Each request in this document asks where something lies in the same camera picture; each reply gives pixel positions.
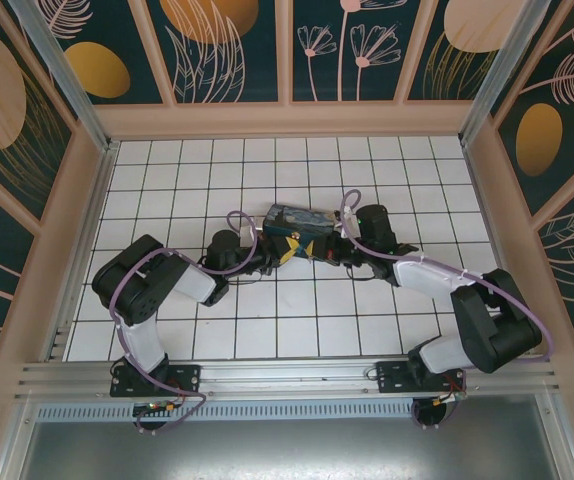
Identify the starry night tin box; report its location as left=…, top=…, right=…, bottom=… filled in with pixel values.
left=261, top=202, right=341, bottom=242

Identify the small circuit board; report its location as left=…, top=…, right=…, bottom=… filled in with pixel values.
left=133, top=401, right=178, bottom=416

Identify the orange power connector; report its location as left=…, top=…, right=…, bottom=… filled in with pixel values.
left=431, top=391, right=468, bottom=406

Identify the grey metal sheet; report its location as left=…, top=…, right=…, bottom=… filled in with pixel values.
left=0, top=392, right=574, bottom=480

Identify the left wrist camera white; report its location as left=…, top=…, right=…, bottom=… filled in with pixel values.
left=239, top=214, right=264, bottom=239

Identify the aluminium profile rail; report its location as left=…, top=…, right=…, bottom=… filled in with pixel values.
left=13, top=353, right=562, bottom=403

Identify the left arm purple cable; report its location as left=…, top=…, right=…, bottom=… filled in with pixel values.
left=109, top=209, right=259, bottom=434

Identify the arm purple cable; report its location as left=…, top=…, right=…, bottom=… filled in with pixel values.
left=340, top=188, right=556, bottom=432
left=109, top=209, right=259, bottom=434

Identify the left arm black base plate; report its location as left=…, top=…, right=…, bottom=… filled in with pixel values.
left=110, top=363, right=203, bottom=399

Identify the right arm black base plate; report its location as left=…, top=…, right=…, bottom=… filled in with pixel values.
left=375, top=360, right=469, bottom=397

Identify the slotted grey cable duct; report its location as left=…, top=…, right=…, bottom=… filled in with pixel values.
left=33, top=402, right=551, bottom=422

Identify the aluminium corner post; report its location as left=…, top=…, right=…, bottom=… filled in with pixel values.
left=458, top=0, right=543, bottom=147
left=7, top=0, right=121, bottom=155

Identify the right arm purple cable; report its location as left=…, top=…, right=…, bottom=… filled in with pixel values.
left=340, top=188, right=556, bottom=432

